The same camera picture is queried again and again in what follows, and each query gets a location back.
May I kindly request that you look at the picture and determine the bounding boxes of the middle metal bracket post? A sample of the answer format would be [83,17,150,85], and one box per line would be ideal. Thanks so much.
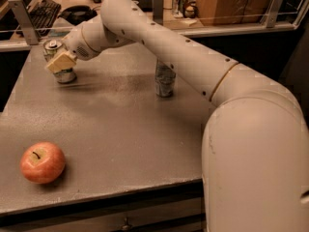
[152,0,164,25]

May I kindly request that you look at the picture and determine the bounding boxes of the left metal bracket post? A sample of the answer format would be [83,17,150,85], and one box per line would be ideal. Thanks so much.
[9,0,40,45]

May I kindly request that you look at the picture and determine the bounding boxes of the right metal bracket post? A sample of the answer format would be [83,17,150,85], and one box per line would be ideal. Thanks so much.
[264,0,283,28]

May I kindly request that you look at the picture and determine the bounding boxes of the red apple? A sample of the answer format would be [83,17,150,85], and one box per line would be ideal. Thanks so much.
[19,142,66,184]

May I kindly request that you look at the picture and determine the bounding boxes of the metal bracket post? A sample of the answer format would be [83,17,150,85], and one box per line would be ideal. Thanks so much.
[9,0,40,45]
[264,0,283,28]
[152,0,164,25]

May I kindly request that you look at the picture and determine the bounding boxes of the black headphones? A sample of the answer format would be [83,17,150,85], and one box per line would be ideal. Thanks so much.
[60,5,98,25]

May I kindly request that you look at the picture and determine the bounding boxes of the glass jar on desk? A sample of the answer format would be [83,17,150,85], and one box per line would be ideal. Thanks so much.
[172,0,188,18]

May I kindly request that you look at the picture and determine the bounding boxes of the small round brown object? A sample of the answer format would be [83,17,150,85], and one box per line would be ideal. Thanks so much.
[184,6,196,18]

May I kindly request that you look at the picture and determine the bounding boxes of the grey drawer with handle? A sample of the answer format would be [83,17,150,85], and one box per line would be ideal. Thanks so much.
[0,181,207,232]

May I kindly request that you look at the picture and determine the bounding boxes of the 7up soda can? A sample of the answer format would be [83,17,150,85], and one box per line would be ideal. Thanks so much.
[43,40,76,84]

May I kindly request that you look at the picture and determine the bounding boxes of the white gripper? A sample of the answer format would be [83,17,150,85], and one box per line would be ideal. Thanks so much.
[45,25,98,73]

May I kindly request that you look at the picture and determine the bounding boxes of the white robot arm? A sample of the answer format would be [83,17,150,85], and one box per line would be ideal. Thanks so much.
[47,0,309,232]

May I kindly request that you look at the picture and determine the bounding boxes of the black keyboard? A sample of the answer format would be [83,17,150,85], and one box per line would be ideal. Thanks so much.
[27,0,61,37]

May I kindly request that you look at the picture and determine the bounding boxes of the silver blue energy drink can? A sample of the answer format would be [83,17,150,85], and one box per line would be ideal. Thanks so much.
[154,61,176,98]

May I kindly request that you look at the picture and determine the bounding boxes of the cardboard box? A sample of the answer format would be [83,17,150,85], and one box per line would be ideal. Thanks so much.
[196,0,270,26]

